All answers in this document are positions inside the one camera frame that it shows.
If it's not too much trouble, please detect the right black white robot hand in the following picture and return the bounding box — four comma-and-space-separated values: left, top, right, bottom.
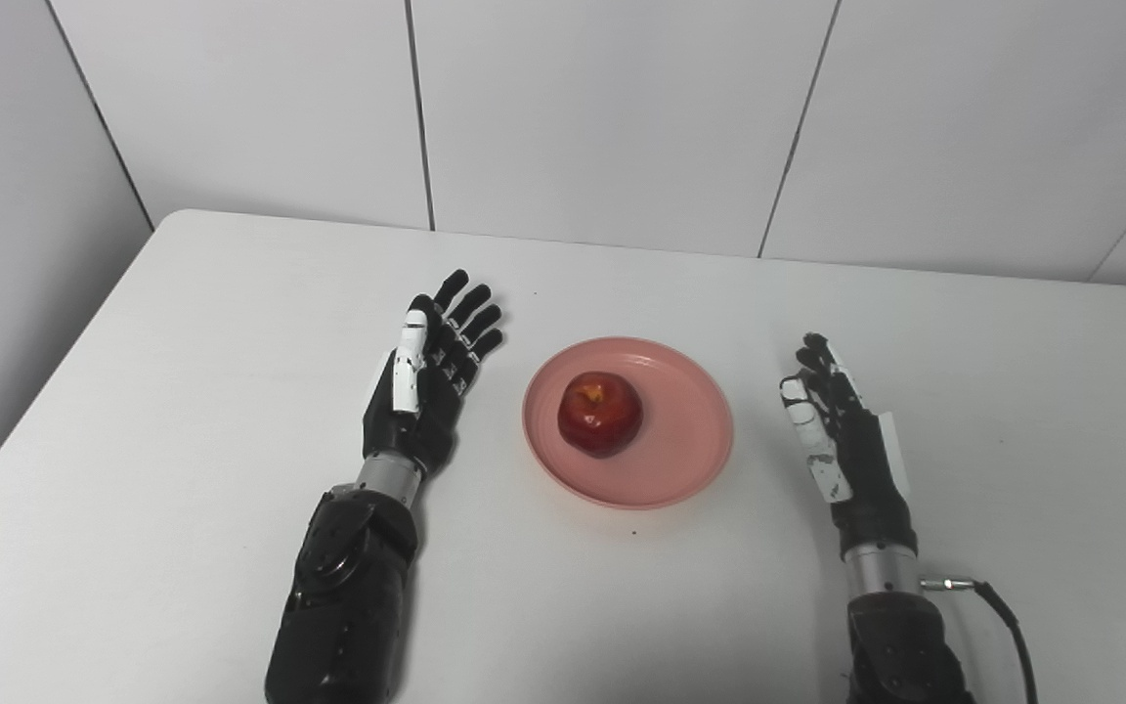
780, 333, 919, 560

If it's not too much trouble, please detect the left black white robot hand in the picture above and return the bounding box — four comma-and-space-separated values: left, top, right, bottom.
361, 269, 505, 480

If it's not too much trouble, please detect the pink round plate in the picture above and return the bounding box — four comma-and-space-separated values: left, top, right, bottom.
522, 337, 734, 511

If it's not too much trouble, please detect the red apple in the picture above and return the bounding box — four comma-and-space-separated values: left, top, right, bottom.
557, 371, 644, 459

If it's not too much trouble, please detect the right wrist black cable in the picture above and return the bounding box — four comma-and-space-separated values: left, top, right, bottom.
920, 577, 1040, 704

